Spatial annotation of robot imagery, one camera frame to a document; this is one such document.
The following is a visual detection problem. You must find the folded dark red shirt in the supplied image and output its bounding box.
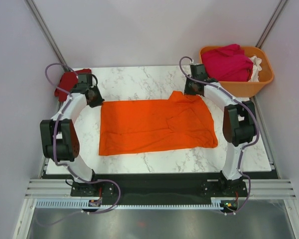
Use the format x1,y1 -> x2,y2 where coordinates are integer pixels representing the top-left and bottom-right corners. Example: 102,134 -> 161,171
54,68 -> 92,102

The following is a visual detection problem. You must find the left aluminium corner post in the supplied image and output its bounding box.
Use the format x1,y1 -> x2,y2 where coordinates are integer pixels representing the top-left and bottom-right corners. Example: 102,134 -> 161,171
24,0 -> 67,65

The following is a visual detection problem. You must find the aluminium front rail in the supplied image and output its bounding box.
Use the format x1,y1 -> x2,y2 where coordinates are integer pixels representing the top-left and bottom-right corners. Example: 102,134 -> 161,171
25,179 -> 296,200

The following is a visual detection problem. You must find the white cloth in basket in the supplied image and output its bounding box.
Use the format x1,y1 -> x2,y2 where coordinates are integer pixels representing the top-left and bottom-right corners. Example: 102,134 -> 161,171
248,55 -> 262,82

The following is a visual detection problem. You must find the white slotted cable duct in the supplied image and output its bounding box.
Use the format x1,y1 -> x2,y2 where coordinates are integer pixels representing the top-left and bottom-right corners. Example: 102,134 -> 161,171
36,198 -> 239,209

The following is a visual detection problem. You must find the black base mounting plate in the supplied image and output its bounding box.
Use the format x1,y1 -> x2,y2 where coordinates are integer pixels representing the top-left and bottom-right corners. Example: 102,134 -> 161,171
69,171 -> 247,206

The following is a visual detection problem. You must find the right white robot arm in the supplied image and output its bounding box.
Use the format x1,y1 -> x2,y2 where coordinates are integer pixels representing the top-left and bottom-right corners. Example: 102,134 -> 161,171
184,63 -> 260,197

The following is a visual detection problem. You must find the orange t shirt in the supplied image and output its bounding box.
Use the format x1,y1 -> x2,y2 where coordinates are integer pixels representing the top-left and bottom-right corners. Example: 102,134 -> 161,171
99,91 -> 218,156

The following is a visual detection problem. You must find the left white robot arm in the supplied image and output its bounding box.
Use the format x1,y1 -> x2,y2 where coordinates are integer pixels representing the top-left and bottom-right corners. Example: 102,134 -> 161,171
40,72 -> 104,197

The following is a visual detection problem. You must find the magenta shirt in basket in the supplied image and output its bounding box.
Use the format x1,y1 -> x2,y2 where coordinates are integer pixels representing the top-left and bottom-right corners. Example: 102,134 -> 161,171
201,44 -> 253,82

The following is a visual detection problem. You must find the aluminium corner post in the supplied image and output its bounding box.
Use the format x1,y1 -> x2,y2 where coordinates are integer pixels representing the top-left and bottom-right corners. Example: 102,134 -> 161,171
255,0 -> 289,49
24,0 -> 67,65

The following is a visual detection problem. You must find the right aluminium corner post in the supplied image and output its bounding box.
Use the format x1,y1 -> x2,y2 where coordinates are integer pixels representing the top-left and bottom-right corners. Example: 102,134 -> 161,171
255,0 -> 289,49

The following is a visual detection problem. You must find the orange plastic basket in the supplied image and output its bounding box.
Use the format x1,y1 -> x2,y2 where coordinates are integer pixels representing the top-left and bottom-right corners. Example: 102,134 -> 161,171
200,46 -> 274,98

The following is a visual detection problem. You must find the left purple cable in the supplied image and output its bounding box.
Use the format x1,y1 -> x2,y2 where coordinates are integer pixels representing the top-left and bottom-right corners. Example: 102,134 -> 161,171
34,63 -> 123,227

